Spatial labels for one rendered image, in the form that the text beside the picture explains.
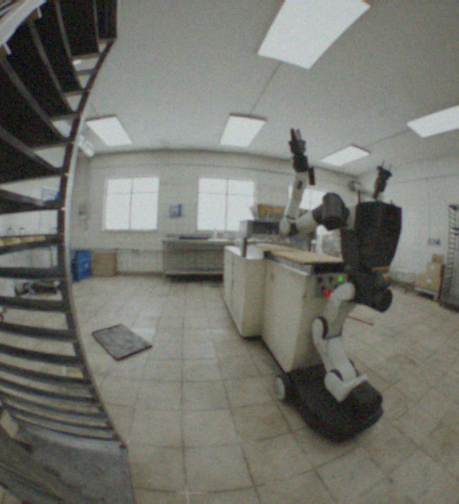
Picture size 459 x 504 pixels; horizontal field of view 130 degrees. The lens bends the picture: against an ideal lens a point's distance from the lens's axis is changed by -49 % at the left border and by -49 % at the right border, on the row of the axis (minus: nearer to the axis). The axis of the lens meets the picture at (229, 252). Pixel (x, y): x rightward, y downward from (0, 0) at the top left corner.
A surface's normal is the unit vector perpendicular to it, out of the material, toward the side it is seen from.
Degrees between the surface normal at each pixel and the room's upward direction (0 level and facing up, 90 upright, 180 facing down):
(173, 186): 90
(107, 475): 0
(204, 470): 0
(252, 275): 90
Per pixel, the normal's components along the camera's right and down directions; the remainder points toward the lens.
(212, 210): 0.18, 0.11
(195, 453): 0.03, -0.99
